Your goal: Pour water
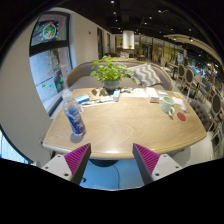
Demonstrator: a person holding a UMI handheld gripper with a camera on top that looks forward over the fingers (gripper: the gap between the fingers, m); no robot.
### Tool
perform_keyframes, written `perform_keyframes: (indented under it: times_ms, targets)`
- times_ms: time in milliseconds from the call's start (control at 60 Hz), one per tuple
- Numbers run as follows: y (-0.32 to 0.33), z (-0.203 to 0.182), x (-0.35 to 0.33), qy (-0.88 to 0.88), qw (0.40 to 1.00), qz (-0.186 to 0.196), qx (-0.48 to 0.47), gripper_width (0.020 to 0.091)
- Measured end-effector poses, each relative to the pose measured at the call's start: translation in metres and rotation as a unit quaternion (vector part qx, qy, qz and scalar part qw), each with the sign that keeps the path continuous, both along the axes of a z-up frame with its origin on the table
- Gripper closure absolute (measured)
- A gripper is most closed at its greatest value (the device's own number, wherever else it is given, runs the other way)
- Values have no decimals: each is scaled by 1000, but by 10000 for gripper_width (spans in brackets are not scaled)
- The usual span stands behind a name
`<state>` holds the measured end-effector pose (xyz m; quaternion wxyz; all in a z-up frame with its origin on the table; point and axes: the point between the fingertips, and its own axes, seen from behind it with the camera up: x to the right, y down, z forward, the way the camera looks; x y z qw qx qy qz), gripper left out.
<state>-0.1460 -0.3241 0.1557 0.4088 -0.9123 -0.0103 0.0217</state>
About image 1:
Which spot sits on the long white box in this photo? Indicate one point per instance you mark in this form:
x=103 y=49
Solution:
x=152 y=95

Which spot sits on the flat round red coaster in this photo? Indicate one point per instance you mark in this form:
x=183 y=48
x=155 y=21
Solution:
x=181 y=116

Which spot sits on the group of ceiling lights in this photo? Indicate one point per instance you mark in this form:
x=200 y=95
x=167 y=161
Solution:
x=112 y=2

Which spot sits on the group of dining chairs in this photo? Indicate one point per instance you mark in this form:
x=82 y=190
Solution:
x=190 y=76

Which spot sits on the clear blue-labelled drink bottle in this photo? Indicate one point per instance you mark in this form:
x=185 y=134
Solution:
x=75 y=116

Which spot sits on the grey white chevron cushion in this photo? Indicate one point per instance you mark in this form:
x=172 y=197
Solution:
x=146 y=75

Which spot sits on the clear drinking glass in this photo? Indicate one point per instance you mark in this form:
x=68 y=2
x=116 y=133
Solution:
x=184 y=104

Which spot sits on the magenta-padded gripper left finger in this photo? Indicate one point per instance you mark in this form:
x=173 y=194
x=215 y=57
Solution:
x=71 y=165

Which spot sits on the decorated dark-framed window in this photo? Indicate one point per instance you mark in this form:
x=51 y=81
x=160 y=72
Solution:
x=50 y=66

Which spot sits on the grey curved sofa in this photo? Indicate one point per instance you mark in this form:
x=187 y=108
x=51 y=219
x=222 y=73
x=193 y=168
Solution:
x=80 y=71

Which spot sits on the white round pillar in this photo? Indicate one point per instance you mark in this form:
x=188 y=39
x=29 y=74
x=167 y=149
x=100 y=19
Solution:
x=128 y=40

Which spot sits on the small teal white carton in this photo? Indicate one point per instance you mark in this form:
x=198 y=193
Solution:
x=116 y=95

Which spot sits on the flat blue box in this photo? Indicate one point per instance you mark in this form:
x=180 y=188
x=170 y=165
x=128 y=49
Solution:
x=82 y=99

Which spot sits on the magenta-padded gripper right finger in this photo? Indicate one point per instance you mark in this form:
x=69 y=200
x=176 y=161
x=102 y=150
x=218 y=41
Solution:
x=151 y=165

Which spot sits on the pale green mug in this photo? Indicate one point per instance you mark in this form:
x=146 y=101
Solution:
x=166 y=105

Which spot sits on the green potted plant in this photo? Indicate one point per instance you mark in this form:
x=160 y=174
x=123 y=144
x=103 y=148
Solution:
x=110 y=71

